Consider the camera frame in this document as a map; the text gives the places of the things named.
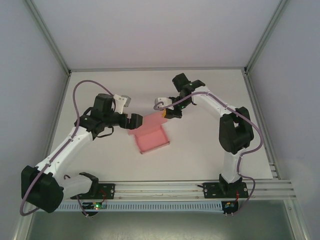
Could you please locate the aluminium frame post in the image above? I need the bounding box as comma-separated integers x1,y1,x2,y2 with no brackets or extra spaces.
24,0,73,76
243,0,290,75

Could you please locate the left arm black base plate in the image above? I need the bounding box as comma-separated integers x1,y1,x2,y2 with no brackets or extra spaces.
70,182,117,201

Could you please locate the aluminium table side rail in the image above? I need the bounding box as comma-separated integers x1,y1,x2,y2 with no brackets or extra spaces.
13,71,74,240
243,70,309,240

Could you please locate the grey metal sheet panel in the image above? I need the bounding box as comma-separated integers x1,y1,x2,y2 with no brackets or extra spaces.
29,210,291,240

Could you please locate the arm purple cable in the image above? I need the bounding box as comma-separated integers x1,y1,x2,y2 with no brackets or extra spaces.
19,79,119,220
152,90,265,218

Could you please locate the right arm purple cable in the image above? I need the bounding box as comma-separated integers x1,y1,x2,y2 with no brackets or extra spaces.
152,90,265,218

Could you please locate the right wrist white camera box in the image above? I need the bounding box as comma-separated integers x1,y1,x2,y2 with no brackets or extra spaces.
153,96,171,110

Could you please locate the white slotted cable duct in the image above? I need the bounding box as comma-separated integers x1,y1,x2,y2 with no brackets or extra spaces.
33,200,224,213

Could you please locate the aluminium frame crossbar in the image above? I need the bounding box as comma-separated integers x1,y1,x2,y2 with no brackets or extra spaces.
69,65,248,74

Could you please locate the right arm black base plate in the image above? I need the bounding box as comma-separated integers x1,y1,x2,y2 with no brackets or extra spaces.
197,182,250,200

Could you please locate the thin black cable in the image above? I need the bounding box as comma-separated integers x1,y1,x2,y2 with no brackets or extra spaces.
95,125,116,139

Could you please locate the circuit board with green light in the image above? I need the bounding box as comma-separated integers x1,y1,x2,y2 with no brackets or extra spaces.
83,201,108,211

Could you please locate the aluminium mounting rail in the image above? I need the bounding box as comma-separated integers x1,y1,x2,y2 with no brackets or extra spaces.
24,180,298,201

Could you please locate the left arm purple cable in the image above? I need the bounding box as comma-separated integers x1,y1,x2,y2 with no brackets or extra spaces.
19,79,119,220

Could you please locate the pink paper box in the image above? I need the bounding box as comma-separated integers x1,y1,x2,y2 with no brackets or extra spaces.
126,111,172,155

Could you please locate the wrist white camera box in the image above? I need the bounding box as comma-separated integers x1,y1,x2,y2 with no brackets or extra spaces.
113,94,131,114
153,96,171,110

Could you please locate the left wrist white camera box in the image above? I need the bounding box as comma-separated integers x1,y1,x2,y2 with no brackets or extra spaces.
113,94,131,114

